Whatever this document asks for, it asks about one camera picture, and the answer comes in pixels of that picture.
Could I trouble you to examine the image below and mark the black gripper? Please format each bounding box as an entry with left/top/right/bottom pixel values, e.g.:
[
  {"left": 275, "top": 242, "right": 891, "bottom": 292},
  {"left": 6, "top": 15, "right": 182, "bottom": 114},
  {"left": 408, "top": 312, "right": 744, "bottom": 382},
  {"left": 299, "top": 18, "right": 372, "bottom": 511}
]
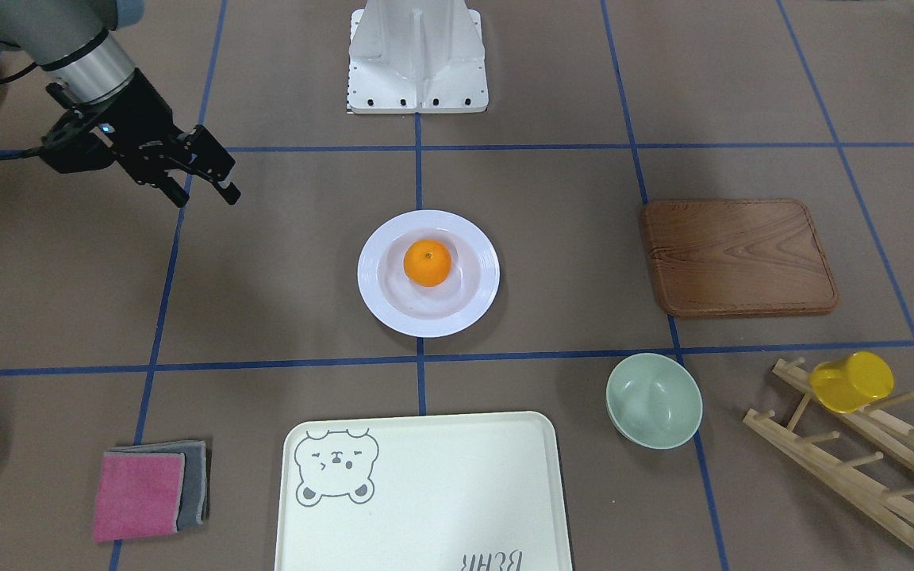
[{"left": 46, "top": 70, "right": 242, "bottom": 209}]

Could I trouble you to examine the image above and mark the orange fruit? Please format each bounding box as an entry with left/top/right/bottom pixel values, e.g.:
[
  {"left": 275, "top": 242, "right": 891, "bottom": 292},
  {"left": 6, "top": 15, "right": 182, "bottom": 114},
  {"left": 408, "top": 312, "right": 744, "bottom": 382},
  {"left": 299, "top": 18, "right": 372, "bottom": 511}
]
[{"left": 402, "top": 240, "right": 453, "bottom": 288}]

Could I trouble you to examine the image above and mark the white round plate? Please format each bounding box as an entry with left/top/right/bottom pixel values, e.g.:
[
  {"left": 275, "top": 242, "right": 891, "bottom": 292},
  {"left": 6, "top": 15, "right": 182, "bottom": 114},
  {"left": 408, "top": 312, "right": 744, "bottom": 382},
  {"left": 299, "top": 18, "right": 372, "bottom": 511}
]
[{"left": 358, "top": 210, "right": 501, "bottom": 339}]

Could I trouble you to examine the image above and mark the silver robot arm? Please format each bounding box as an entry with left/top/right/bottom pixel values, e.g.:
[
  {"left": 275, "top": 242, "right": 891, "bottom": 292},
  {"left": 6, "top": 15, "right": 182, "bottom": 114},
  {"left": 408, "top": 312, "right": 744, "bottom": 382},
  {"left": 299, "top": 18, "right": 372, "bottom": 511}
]
[{"left": 0, "top": 1, "right": 242, "bottom": 209}]

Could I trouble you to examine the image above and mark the cream bear tray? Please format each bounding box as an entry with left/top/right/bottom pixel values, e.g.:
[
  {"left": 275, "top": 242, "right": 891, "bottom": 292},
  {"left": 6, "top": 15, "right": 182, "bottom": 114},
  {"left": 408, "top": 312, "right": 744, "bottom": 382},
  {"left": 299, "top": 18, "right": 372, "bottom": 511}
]
[{"left": 275, "top": 411, "right": 574, "bottom": 570}]

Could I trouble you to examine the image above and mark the grey folded cloth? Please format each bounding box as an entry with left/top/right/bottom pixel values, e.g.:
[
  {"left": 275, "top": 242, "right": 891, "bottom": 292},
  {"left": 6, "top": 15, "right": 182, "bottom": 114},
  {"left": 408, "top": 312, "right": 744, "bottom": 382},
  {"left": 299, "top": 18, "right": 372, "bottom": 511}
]
[{"left": 106, "top": 440, "right": 208, "bottom": 534}]

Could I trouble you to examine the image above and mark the pink folded cloth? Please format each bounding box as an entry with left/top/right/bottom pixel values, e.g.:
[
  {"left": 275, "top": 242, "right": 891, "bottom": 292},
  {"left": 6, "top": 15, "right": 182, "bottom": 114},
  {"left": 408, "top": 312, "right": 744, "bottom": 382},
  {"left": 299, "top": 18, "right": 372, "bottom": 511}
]
[{"left": 92, "top": 451, "right": 185, "bottom": 542}]

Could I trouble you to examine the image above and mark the green ceramic bowl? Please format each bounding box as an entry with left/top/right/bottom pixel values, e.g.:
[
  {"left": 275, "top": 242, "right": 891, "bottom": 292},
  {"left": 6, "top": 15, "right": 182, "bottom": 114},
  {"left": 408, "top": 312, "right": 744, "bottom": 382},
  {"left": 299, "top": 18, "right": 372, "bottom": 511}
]
[{"left": 605, "top": 353, "right": 703, "bottom": 450}]

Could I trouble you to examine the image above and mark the brown wooden cutting board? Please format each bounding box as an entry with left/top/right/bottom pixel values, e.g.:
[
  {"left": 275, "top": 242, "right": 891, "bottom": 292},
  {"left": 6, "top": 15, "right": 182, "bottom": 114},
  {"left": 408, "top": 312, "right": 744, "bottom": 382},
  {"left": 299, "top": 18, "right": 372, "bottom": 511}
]
[{"left": 639, "top": 198, "right": 840, "bottom": 318}]

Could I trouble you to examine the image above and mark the yellow plastic cup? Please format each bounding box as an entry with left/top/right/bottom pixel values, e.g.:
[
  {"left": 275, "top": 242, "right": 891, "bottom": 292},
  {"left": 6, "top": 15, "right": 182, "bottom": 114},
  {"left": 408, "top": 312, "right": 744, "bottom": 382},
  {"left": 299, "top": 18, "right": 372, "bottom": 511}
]
[{"left": 808, "top": 351, "right": 895, "bottom": 413}]

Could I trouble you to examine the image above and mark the wooden dish rack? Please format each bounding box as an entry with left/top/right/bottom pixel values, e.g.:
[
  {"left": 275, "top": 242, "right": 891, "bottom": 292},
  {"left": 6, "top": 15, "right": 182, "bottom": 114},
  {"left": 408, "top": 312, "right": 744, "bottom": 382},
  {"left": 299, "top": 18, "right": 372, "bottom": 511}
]
[{"left": 743, "top": 358, "right": 914, "bottom": 550}]

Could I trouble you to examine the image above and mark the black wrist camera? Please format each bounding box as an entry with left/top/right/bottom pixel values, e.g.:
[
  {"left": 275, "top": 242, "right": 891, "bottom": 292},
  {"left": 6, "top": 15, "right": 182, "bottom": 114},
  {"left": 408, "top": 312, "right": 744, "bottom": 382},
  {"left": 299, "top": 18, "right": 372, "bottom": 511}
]
[{"left": 36, "top": 109, "right": 116, "bottom": 174}]

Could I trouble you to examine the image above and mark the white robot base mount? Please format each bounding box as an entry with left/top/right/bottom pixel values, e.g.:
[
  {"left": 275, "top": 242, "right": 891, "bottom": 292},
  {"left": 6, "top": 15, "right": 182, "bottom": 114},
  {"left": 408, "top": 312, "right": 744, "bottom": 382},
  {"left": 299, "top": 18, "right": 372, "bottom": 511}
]
[{"left": 346, "top": 1, "right": 490, "bottom": 115}]

